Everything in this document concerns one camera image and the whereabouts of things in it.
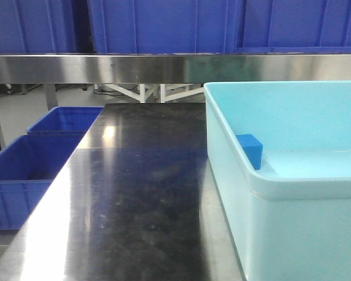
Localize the near blue bin left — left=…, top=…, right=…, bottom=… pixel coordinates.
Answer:
left=0, top=135, right=82, bottom=230

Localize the stainless steel shelf rail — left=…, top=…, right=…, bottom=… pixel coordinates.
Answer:
left=0, top=54, right=351, bottom=84

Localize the upper blue bin left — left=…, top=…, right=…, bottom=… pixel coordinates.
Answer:
left=0, top=1, right=77, bottom=54

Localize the far blue bin left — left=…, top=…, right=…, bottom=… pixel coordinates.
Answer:
left=26, top=107, right=103, bottom=135

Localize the light blue plastic tub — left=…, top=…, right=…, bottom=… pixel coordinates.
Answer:
left=204, top=81, right=351, bottom=280

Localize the blue bin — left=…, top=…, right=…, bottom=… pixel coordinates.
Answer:
left=0, top=135, right=82, bottom=230
left=26, top=107, right=103, bottom=135
left=88, top=1, right=241, bottom=54
left=234, top=1, right=351, bottom=54
left=0, top=1, right=77, bottom=54

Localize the white table frame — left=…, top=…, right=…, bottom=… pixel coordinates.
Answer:
left=93, top=84, right=204, bottom=103

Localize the upper blue bin right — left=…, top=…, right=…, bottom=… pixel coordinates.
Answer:
left=234, top=1, right=351, bottom=54

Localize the blue cube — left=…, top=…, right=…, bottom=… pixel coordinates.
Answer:
left=236, top=134, right=263, bottom=170

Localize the upper blue bin middle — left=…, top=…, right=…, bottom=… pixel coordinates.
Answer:
left=88, top=1, right=241, bottom=54

